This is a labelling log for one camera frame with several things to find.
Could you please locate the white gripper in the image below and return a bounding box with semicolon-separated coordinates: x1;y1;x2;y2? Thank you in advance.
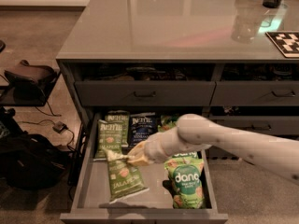
127;133;168;166

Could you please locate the green jalapeno chip bag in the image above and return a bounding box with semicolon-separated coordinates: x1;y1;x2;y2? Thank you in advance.
94;119;122;160
104;149;149;203

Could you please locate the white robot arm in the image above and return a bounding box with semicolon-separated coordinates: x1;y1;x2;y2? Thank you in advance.
128;114;299;185

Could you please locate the blue kettle chip bag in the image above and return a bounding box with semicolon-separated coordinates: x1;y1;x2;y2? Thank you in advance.
129;112;157;147

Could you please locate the rear green dang chip bag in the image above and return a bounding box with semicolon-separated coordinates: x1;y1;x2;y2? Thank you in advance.
158;114;178;132

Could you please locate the green dang chip bag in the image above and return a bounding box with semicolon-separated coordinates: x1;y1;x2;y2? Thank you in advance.
172;151;198;159
158;114;178;132
164;158;204;209

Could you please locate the rear green kettle chip bag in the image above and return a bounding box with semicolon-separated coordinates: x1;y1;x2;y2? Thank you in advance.
105;110;130;147

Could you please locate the front green dang chip bag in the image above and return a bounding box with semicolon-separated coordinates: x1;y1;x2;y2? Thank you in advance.
164;158;204;209

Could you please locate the open grey middle drawer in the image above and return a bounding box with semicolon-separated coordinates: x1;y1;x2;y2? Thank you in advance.
61;122;228;224

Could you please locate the grey bottom right drawer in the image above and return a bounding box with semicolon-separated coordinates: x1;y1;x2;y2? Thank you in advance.
206;147;238;161

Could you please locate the grey top left drawer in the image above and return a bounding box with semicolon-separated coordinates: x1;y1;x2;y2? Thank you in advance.
74;80;215;106

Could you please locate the grey counter cabinet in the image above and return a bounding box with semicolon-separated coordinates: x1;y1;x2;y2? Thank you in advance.
57;0;299;224

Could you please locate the grey top right drawer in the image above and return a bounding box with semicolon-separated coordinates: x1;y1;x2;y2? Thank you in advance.
210;81;299;106

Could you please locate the grey middle right drawer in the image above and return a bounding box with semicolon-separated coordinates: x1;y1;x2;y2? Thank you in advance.
210;116;299;135

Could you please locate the black power adapter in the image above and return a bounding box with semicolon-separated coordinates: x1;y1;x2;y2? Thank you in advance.
52;121;67;133

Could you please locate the black backpack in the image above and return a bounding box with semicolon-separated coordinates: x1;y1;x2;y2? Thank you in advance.
0;133;69;190

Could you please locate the checkered marker board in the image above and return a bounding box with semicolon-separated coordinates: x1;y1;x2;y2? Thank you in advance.
265;31;299;58

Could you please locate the black floor cable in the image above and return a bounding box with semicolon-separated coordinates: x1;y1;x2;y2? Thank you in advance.
17;104;77;151

